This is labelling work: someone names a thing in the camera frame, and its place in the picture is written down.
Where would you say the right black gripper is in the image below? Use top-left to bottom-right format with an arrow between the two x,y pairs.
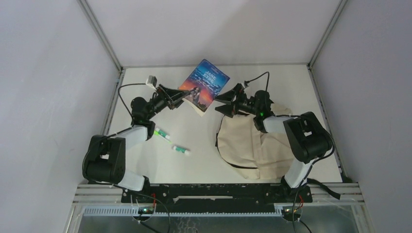
214,83 -> 260,117

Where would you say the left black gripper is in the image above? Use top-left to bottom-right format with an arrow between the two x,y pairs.
146,84 -> 190,120

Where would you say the Jane Eyre paperback book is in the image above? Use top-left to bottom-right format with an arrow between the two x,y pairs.
178,59 -> 230,116

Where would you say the beige canvas backpack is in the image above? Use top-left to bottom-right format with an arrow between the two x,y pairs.
215,102 -> 342,200

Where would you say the green pen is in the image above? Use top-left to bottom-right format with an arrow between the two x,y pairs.
154,131 -> 172,144

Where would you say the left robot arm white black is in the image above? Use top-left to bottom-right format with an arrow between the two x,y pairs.
82,76 -> 190,202

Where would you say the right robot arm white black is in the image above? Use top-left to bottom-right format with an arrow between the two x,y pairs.
215,83 -> 335,202

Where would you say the green white glue stick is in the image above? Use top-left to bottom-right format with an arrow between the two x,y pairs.
172,146 -> 190,155

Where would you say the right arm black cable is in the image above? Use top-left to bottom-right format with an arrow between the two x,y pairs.
243,71 -> 335,233

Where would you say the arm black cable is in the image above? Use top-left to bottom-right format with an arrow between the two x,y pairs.
243,71 -> 335,233
82,83 -> 171,233

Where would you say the black mounting base rail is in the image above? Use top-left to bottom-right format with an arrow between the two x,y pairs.
121,183 -> 313,213

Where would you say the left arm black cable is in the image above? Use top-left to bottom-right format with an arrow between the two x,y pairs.
82,83 -> 171,233

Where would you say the white slotted cable duct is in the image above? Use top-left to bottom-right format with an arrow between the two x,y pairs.
83,206 -> 284,217

